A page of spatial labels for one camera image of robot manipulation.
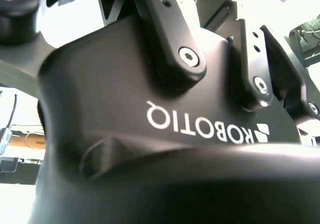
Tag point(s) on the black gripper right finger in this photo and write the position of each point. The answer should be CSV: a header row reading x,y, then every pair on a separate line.
x,y
251,61

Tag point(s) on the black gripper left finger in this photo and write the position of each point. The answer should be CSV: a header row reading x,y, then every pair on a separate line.
x,y
160,14

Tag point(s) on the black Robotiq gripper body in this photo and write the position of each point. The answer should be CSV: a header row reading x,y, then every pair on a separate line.
x,y
100,89

